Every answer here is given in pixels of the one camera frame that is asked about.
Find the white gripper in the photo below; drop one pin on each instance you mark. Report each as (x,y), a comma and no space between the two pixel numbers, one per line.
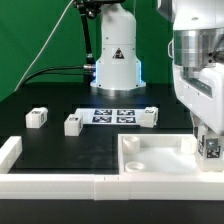
(206,110)

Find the white square tabletop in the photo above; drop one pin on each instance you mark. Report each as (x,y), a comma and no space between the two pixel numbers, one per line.
(163,153)

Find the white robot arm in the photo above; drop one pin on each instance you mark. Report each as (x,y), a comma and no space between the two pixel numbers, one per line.
(196,50)

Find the fiducial marker sheet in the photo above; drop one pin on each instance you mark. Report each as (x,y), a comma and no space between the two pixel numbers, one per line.
(102,116)

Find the white U-shaped fence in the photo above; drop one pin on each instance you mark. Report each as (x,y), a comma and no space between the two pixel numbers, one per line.
(122,186)

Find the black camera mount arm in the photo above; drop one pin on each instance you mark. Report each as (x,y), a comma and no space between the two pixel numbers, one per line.
(89,9)

